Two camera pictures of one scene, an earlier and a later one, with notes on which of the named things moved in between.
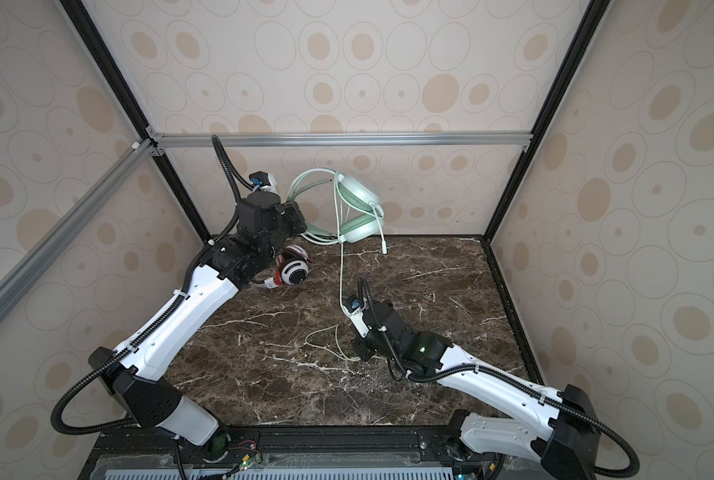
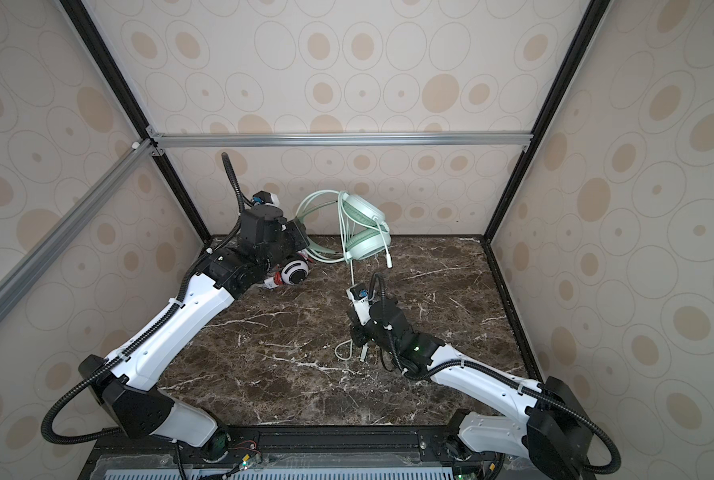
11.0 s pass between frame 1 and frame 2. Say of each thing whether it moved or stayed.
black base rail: stayed
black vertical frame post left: stayed
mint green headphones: moved
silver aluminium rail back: stayed
